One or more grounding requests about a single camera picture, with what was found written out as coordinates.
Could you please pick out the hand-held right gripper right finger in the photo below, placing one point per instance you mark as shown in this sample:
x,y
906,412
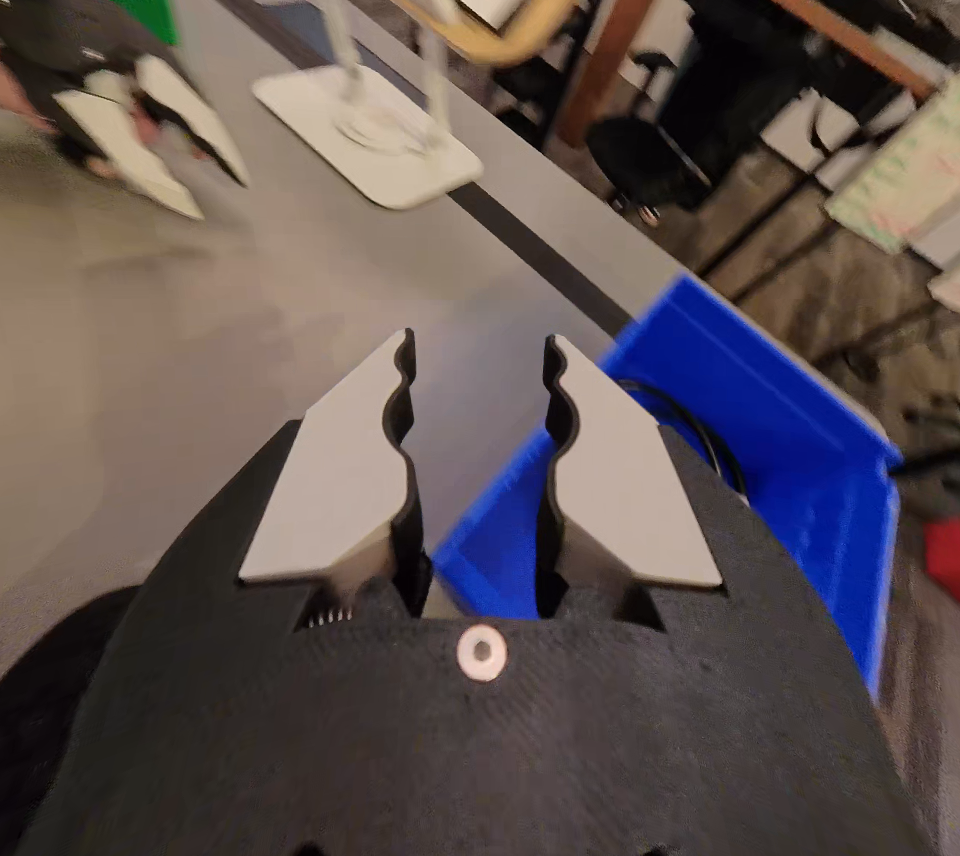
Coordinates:
x,y
630,496

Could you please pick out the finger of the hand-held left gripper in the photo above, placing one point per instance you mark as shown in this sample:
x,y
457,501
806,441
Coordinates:
x,y
187,113
127,147

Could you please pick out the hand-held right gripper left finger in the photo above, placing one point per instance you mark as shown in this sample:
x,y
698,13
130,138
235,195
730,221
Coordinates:
x,y
330,481

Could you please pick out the blue plastic bin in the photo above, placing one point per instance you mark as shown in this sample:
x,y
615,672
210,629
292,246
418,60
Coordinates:
x,y
787,421

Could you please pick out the person's left hand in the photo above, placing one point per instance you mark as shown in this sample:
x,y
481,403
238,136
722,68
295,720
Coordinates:
x,y
19,102

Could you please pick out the white document stand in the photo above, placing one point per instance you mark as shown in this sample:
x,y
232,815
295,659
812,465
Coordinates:
x,y
315,110

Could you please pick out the black office chair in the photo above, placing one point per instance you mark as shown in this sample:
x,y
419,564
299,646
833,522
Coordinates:
x,y
637,158

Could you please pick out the white marked board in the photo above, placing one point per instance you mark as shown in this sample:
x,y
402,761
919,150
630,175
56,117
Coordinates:
x,y
892,188

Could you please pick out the brown wooden desk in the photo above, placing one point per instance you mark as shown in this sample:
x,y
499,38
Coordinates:
x,y
615,46

